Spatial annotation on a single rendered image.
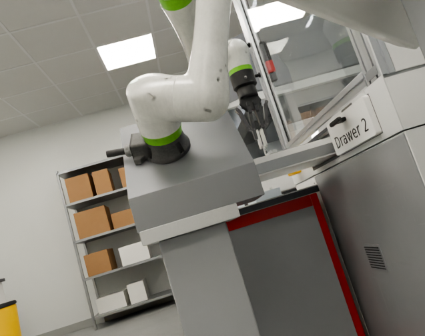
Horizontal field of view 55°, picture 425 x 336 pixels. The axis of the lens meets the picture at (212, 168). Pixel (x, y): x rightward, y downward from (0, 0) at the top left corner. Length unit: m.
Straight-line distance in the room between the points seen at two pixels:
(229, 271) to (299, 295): 0.52
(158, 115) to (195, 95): 0.13
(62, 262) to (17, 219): 0.85
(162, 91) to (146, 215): 0.34
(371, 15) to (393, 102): 0.42
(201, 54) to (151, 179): 0.38
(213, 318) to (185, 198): 0.34
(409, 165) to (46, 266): 5.40
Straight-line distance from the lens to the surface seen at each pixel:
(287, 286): 1.65
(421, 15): 0.62
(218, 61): 1.14
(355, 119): 1.24
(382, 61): 1.13
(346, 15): 0.65
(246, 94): 1.54
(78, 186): 5.52
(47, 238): 6.06
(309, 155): 1.44
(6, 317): 3.71
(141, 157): 1.28
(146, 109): 1.16
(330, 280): 1.69
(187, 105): 1.11
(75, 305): 6.00
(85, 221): 5.46
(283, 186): 2.36
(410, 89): 1.13
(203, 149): 1.27
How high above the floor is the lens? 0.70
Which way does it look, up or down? 8 degrees up
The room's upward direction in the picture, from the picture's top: 17 degrees counter-clockwise
